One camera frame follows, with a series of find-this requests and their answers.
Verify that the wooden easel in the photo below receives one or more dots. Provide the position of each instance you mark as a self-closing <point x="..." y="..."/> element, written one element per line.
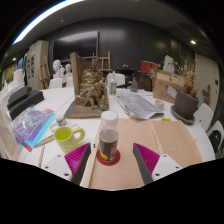
<point x="45" y="71"/>
<point x="103" y="70"/>

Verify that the wooden figure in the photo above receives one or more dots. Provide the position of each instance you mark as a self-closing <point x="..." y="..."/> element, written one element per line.
<point x="206" y="95"/>

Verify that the white plaster bust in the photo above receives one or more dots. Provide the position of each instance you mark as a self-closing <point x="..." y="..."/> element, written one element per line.
<point x="57" y="66"/>
<point x="68" y="70"/>

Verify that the dried plant in grey pot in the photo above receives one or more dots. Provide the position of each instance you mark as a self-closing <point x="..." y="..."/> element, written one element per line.
<point x="185" y="105"/>

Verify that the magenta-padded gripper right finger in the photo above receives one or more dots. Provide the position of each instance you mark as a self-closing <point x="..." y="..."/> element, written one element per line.
<point x="146" y="160"/>

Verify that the dark wall screen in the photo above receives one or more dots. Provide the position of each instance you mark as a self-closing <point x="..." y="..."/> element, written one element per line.
<point x="75" y="46"/>

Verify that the brown cardboard box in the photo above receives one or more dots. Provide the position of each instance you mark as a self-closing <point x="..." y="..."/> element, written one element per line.
<point x="163" y="87"/>

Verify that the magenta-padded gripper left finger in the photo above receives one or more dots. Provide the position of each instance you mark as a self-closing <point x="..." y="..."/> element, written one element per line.
<point x="76" y="160"/>

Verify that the plastic-wrapped canvas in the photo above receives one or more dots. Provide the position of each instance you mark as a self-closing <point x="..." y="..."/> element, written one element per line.
<point x="8" y="140"/>

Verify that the long ceiling light strip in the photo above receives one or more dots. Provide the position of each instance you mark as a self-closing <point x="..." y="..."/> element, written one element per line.
<point x="36" y="20"/>

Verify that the red box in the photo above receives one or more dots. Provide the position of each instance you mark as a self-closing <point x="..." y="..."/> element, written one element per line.
<point x="146" y="66"/>

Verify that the flat wooden stick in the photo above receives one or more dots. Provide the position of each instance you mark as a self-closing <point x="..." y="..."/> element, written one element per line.
<point x="45" y="140"/>

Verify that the flat round red coaster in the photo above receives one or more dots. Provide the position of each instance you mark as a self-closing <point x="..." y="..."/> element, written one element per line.
<point x="117" y="160"/>

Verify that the clear glass bottle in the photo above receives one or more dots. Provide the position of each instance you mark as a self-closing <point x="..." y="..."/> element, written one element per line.
<point x="134" y="86"/>

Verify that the black side table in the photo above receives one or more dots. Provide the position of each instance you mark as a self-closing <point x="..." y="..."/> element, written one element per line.
<point x="128" y="71"/>

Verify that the white chair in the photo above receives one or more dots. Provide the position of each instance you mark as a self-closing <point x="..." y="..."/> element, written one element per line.
<point x="218" y="126"/>
<point x="120" y="79"/>
<point x="204" y="115"/>
<point x="70" y="83"/>
<point x="55" y="83"/>

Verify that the ceiling spot lights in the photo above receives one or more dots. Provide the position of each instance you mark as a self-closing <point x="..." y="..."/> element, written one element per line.
<point x="193" y="42"/>

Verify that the white plaster block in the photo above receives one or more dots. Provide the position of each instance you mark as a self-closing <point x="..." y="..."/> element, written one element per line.
<point x="19" y="76"/>

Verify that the clear bottle with dark drink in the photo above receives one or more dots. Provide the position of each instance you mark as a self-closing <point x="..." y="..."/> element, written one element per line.
<point x="108" y="146"/>

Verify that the colourful purple art book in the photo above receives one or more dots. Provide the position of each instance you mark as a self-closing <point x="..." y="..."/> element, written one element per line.
<point x="31" y="125"/>

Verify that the yellow-green mug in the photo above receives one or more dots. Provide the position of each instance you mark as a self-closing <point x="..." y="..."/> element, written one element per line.
<point x="66" y="141"/>

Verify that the black flat box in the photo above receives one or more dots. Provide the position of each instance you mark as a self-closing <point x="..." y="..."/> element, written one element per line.
<point x="23" y="101"/>

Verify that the spray bottle with green label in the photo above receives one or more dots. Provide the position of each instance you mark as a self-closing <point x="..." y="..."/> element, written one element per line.
<point x="113" y="87"/>

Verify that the black backpack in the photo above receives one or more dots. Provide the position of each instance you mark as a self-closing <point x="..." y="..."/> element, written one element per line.
<point x="216" y="140"/>

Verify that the small yellow flat object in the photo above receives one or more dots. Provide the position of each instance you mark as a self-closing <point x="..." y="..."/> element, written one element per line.
<point x="166" y="119"/>

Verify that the golden relief sculpture on board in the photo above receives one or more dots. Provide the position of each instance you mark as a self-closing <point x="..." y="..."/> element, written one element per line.
<point x="91" y="93"/>

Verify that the thin wooden stick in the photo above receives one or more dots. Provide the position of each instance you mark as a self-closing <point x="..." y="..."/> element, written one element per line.
<point x="41" y="156"/>

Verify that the light wooden panel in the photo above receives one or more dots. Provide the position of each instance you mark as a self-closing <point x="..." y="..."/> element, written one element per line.
<point x="130" y="133"/>
<point x="176" y="140"/>

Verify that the printed newspaper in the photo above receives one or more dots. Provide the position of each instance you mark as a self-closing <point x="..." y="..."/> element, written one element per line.
<point x="138" y="106"/>

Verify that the small white paint jar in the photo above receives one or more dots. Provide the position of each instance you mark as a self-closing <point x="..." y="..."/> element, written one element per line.
<point x="60" y="120"/>

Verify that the white plaster cast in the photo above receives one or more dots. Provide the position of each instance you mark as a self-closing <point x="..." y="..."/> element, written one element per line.
<point x="169" y="64"/>

